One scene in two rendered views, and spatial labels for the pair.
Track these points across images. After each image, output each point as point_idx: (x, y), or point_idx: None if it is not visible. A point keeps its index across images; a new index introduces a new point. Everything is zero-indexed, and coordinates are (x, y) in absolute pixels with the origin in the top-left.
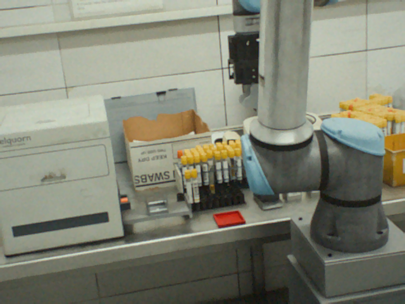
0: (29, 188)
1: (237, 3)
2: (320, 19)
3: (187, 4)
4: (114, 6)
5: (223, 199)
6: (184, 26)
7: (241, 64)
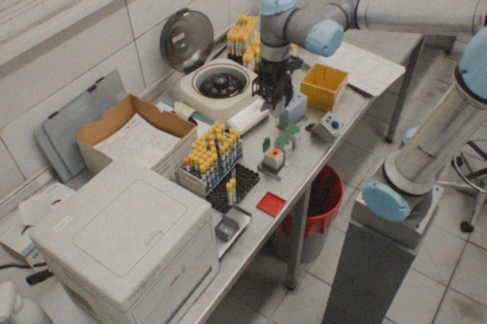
0: (161, 301)
1: (278, 37)
2: None
3: None
4: (23, 18)
5: (249, 186)
6: (96, 12)
7: (278, 89)
